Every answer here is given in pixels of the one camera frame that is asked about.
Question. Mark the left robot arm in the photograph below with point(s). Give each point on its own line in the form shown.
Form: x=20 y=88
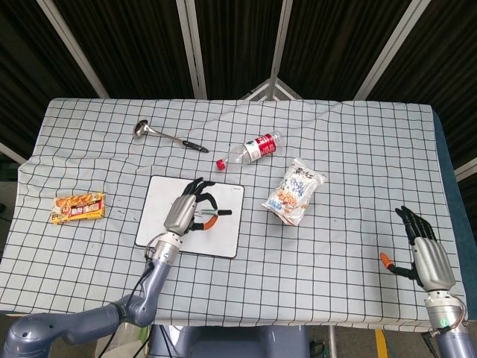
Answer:
x=123 y=309

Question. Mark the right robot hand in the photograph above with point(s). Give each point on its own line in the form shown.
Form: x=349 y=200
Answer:
x=432 y=259

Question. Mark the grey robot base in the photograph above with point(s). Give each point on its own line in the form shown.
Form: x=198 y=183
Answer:
x=227 y=341

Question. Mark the clear plastic bottle red cap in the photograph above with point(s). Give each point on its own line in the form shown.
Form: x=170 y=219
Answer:
x=253 y=149

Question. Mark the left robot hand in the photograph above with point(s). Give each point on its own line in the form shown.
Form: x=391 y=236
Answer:
x=184 y=214

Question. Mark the white snack bag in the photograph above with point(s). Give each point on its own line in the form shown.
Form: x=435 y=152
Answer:
x=294 y=192

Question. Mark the white board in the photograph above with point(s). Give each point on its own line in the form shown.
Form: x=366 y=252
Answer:
x=156 y=209

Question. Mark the yellow food box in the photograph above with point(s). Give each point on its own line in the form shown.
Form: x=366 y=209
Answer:
x=78 y=207

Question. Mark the green black marker pen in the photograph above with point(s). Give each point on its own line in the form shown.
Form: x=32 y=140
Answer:
x=218 y=212

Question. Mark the metal frame stand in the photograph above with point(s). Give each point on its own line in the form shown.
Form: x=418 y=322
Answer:
x=270 y=89

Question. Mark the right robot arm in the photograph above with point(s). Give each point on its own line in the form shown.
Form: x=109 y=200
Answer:
x=447 y=324

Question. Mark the checkered tablecloth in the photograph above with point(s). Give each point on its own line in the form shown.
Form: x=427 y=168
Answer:
x=298 y=276

